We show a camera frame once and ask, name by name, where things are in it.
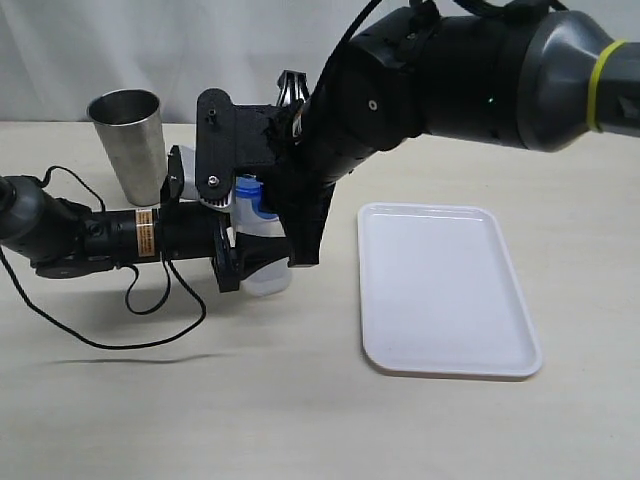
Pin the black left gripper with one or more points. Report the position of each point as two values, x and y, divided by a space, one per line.
189 230

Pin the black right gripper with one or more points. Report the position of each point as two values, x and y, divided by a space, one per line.
315 150

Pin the clear plastic container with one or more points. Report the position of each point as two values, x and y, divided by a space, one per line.
257 233

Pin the blue container lid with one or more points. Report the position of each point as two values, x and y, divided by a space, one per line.
250 189

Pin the stainless steel cup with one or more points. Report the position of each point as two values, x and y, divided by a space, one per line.
129 126

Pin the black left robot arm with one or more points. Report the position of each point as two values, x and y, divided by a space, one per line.
64 239

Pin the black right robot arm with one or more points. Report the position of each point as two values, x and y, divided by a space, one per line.
530 75

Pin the white plastic tray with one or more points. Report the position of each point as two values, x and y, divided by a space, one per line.
439 295

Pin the white backdrop cloth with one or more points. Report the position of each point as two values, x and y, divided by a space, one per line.
57 56

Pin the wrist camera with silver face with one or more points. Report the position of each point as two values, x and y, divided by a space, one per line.
180 180

